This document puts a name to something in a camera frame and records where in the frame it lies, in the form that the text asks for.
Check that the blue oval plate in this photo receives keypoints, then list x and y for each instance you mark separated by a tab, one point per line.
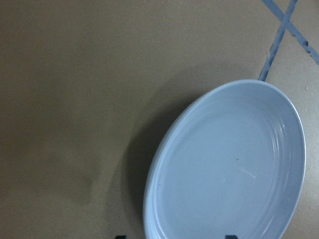
235	158

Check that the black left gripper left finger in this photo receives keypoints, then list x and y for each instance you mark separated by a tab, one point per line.
120	237

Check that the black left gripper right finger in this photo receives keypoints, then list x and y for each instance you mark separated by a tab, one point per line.
230	233

